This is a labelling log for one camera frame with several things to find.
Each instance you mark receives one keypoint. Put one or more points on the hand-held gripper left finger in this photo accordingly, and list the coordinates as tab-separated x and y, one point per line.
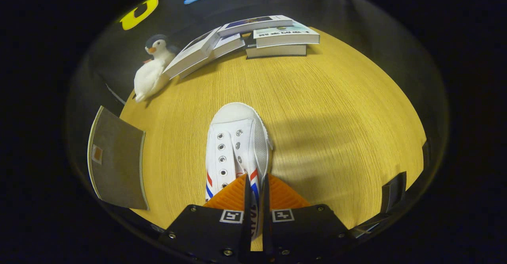
246	224

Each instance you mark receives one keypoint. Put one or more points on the penguin plush toy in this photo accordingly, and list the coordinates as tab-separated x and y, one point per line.
156	44

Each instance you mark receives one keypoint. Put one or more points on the white round plush toy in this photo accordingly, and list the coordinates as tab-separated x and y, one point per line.
148	79

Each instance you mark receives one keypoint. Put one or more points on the dark rectangular object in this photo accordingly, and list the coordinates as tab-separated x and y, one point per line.
394	192

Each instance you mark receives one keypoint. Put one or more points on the white book blue picture cover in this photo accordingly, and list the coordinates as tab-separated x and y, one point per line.
253	26

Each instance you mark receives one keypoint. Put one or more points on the white canvas shoe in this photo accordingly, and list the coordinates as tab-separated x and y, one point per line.
237	117

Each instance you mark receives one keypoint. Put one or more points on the white book green cover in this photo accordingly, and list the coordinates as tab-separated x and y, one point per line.
285	38

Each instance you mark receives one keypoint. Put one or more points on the plain white book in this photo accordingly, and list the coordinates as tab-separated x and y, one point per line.
229	44

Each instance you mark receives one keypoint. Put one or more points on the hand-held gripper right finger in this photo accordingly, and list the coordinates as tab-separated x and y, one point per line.
268	224

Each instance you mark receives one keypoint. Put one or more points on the grey fabric storage box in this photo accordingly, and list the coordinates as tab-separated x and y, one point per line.
119	165

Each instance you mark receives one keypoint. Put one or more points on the white book dark portrait cover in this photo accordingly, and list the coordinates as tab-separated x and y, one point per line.
190	54

